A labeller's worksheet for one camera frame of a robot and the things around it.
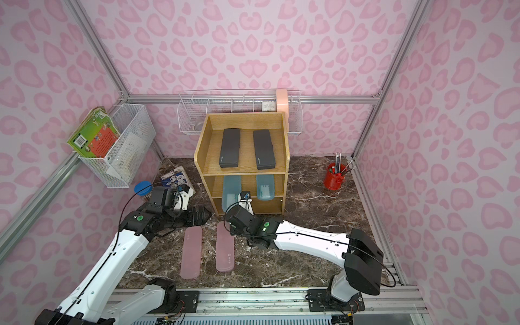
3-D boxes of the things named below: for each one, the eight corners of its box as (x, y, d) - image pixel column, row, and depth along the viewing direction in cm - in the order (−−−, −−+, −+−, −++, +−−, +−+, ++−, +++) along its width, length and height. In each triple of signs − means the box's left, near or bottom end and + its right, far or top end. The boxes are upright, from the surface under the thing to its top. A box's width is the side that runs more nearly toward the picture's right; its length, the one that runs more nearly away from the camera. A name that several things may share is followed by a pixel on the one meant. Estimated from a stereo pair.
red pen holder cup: (323, 190, 107) (328, 175, 98) (323, 177, 113) (328, 162, 104) (339, 192, 106) (345, 178, 97) (338, 179, 112) (344, 164, 103)
